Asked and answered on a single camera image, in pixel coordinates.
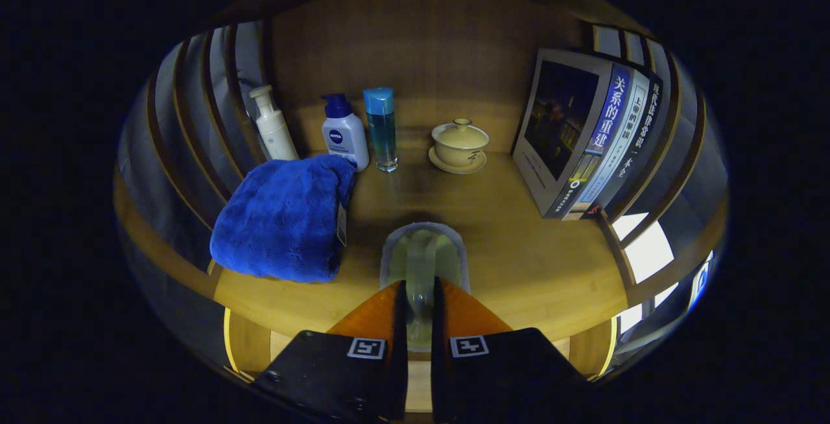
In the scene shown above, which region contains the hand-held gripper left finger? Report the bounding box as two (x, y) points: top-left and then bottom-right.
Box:
(252, 280), (409, 421)

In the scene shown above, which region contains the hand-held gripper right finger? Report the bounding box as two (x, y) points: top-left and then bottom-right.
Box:
(431, 277), (600, 421)

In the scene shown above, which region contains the cream mountain ornament white base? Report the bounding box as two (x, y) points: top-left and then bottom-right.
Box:
(379, 221), (470, 352)

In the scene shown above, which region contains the wooden countertop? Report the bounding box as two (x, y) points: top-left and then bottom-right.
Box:
(214, 148), (630, 340)

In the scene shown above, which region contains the wooden cabinet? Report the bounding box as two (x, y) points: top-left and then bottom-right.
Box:
(113, 0), (730, 386)

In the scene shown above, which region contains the blue towel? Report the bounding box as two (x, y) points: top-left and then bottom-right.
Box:
(209, 154), (357, 283)

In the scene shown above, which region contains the beige lidded teacup with saucer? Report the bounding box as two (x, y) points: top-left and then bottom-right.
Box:
(428, 118), (491, 175)

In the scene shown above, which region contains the white bottle blue pump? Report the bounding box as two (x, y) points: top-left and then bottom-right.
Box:
(321, 93), (370, 172)

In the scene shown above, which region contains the teal bottle blue cap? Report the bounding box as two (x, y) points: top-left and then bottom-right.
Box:
(362, 87), (399, 173)

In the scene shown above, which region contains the dark cover blue spine book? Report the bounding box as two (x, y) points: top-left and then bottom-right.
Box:
(511, 48), (631, 220)

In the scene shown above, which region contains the cream pump bottle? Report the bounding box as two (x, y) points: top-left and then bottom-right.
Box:
(250, 85), (300, 161)

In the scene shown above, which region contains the white power strip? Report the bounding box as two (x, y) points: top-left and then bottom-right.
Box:
(689, 252), (715, 311)

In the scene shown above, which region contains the white blue spine book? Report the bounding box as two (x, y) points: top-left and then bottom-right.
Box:
(563, 69), (650, 221)

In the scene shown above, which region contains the black spine book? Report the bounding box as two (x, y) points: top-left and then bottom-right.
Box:
(580, 74), (665, 220)

